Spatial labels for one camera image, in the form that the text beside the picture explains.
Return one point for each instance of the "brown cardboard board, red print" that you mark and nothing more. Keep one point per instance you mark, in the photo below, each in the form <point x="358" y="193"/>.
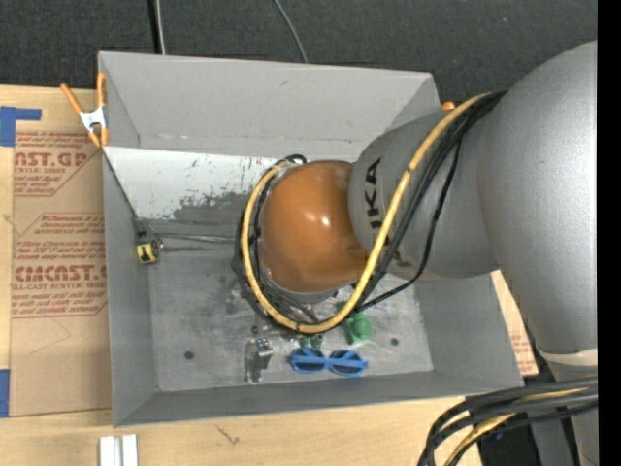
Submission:
<point x="58" y="338"/>

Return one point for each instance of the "yellow and black small tool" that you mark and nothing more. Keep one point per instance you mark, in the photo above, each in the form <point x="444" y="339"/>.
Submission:
<point x="147" y="252"/>

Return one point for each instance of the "blue sunglasses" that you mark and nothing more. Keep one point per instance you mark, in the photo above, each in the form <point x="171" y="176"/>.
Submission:
<point x="310" y="362"/>

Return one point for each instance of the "green plastic toy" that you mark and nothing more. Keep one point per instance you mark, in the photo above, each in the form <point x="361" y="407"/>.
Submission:
<point x="358" y="329"/>

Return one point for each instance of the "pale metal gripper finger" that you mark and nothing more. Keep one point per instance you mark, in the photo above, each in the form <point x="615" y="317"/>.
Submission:
<point x="252" y="364"/>
<point x="264" y="347"/>

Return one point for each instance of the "grey metal bin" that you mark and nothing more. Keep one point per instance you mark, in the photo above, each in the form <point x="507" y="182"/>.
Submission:
<point x="194" y="309"/>

